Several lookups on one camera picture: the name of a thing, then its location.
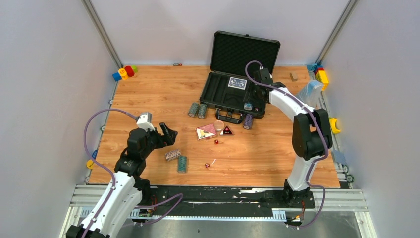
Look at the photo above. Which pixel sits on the olive blue chip stack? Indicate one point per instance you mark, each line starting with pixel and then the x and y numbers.
pixel 202 111
pixel 193 110

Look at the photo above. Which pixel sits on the red playing card deck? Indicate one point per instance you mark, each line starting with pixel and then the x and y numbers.
pixel 206 132

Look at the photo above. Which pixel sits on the yellow curved toy piece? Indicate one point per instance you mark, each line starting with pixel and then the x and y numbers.
pixel 334 125

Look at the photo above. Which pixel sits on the light blue chip stack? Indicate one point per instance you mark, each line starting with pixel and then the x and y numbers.
pixel 248 106

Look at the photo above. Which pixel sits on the blue playing card deck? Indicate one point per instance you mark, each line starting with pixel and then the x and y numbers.
pixel 237 83

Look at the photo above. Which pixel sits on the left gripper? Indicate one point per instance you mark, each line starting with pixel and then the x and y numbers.
pixel 161 137

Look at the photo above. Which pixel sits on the black triangular all-in marker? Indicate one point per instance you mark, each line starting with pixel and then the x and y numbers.
pixel 226 131

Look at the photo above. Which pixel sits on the yellow round tag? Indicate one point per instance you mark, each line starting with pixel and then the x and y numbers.
pixel 90 164

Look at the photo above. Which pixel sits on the small wooden block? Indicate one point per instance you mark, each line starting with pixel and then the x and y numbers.
pixel 293 76

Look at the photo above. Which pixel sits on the clear round dealer button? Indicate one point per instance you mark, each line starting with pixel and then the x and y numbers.
pixel 218 125

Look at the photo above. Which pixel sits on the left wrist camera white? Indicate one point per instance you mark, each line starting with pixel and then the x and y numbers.
pixel 144 121

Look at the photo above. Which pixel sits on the black poker set case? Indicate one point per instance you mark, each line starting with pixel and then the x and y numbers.
pixel 228 90

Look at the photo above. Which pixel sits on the colourful toy blocks right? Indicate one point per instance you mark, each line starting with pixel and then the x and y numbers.
pixel 319 73

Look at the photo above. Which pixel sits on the teal green chip stack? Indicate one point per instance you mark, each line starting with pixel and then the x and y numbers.
pixel 182 164

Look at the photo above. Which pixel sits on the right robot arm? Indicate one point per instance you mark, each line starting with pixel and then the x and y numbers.
pixel 311 140

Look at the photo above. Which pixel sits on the colourful toy blocks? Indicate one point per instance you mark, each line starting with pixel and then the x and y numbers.
pixel 125 73
pixel 319 73

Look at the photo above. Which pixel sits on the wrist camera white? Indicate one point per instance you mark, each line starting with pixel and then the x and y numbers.
pixel 144 121
pixel 264 76

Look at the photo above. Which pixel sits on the purple poker chip stack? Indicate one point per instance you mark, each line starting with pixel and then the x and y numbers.
pixel 248 121

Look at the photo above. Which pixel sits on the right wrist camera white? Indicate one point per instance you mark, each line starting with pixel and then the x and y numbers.
pixel 264 76

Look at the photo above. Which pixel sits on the clear plastic bag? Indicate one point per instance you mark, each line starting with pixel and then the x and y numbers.
pixel 311 93

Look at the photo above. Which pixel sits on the colourful toy blocks left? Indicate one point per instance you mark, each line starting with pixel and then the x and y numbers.
pixel 125 73

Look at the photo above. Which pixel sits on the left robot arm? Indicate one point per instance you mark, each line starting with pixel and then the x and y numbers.
pixel 126 188

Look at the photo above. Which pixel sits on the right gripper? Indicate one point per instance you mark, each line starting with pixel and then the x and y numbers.
pixel 252 99

